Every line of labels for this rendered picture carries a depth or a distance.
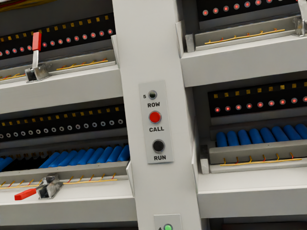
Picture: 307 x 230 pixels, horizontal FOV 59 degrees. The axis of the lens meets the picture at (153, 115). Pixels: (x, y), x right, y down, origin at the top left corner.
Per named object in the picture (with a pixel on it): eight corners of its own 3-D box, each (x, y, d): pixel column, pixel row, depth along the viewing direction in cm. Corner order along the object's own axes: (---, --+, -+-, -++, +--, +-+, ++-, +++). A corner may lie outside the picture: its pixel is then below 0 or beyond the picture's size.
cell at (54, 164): (71, 158, 59) (55, 174, 53) (63, 159, 60) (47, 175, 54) (68, 150, 59) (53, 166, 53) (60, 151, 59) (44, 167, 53)
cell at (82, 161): (97, 155, 58) (84, 172, 52) (88, 156, 58) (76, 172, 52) (94, 148, 57) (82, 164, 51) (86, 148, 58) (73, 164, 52)
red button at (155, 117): (160, 122, 40) (159, 111, 40) (150, 123, 41) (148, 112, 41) (161, 122, 41) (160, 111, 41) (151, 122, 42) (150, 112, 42)
